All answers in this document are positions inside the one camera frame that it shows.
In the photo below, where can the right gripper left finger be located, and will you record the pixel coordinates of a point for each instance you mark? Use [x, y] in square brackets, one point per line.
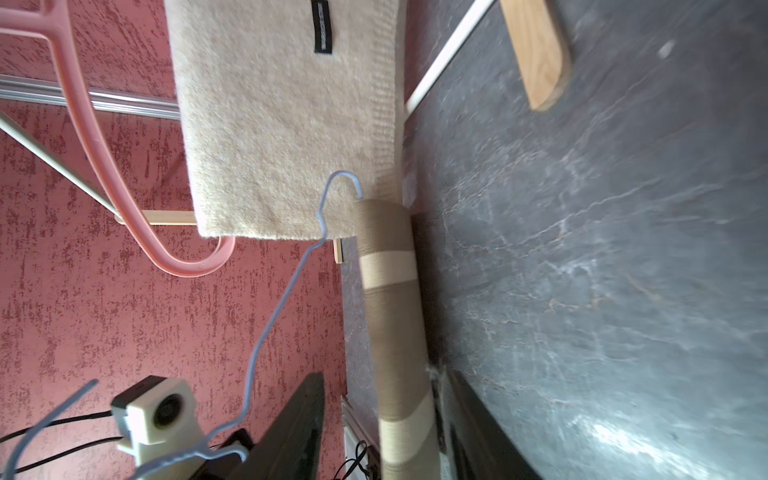
[290, 448]

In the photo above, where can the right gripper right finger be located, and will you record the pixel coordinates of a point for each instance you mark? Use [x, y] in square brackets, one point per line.
[477, 447]

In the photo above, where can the brown plaid scarf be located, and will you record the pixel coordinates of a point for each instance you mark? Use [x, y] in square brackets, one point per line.
[409, 447]

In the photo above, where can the beige wool scarf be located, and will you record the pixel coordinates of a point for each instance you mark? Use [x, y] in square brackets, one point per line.
[290, 111]

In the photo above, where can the pink plastic hanger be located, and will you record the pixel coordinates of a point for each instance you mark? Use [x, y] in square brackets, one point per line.
[52, 23]

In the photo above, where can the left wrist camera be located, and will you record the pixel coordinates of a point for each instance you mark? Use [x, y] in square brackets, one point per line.
[156, 417]

